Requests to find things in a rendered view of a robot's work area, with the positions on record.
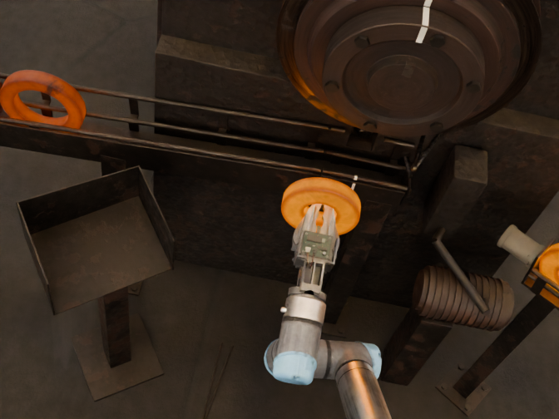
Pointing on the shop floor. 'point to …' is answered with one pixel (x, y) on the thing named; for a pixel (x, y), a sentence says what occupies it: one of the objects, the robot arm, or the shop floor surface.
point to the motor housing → (442, 318)
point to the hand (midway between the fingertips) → (322, 203)
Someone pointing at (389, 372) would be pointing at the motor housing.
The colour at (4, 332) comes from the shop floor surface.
